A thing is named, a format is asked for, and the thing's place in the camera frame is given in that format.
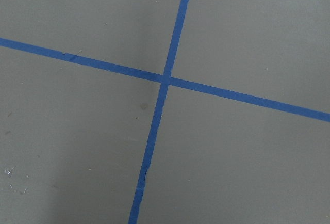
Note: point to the blue tape line lengthwise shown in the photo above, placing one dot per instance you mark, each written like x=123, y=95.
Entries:
x=157, y=115

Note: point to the blue tape line crosswise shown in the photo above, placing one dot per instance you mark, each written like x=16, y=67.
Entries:
x=154, y=77

